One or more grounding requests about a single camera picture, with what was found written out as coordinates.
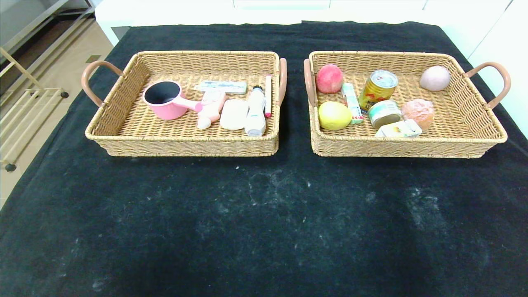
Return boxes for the pink lotion bottle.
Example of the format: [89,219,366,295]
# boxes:
[196,90,227,130]

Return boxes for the pink red peach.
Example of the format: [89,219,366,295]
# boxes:
[316,64,344,94]

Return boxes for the red Hi-Chew candy pack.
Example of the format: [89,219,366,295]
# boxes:
[341,83,365,125]

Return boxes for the pink saucepan with dark inside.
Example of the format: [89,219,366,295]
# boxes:
[142,80,204,121]

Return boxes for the small tin can green label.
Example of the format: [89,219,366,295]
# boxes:
[367,99,402,130]

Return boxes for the golden drink can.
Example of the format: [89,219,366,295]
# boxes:
[358,69,399,112]

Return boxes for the small white bottle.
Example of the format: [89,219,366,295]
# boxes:
[245,85,267,137]

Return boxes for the white soap bar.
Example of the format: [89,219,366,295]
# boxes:
[219,99,250,131]

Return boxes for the white pen with pink tip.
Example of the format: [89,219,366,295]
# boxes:
[265,75,273,119]

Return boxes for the toothpaste tube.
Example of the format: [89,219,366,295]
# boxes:
[195,80,248,95]

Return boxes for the yellow lemon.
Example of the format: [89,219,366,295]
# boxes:
[318,101,353,131]

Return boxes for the small juice carton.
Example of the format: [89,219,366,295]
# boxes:
[375,119,423,138]

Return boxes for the lumpy orange brown bread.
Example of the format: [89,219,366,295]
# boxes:
[401,98,435,130]

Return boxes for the white low cabinet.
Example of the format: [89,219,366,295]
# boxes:
[94,0,446,46]

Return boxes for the pale pink egg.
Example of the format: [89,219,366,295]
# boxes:
[420,65,451,92]

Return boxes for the grey metal shelf unit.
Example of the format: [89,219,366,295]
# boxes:
[0,0,95,54]

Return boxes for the wicker basket with brown handles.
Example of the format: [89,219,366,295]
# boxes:
[303,50,512,159]
[81,50,288,158]

